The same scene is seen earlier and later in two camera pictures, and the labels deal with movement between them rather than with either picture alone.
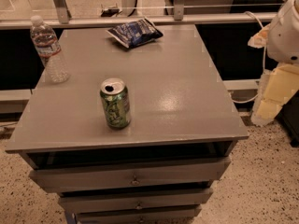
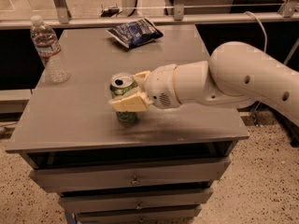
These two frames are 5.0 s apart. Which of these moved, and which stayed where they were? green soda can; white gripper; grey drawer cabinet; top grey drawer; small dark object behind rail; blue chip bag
Moved: green soda can; white gripper
Stayed: top grey drawer; blue chip bag; grey drawer cabinet; small dark object behind rail
